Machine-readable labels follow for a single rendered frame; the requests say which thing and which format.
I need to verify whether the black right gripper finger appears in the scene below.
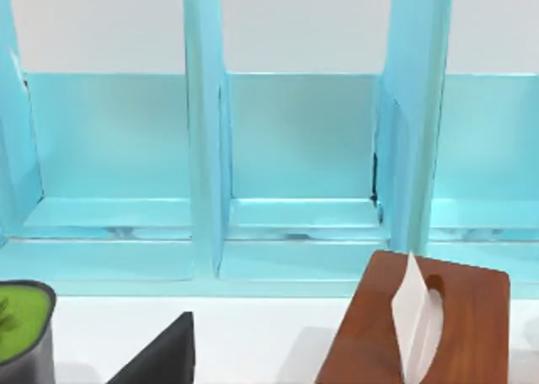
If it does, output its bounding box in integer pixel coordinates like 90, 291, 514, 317
104, 311, 195, 384

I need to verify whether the brown wooden tissue box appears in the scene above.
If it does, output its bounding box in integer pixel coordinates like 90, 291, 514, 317
313, 249, 511, 384

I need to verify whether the light blue rack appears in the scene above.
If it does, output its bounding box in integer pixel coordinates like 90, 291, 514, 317
0, 0, 539, 299

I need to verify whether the grey plant pot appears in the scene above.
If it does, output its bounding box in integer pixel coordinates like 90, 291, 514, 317
0, 279, 58, 384

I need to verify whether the white tissue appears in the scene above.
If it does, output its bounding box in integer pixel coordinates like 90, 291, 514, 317
390, 251, 446, 384

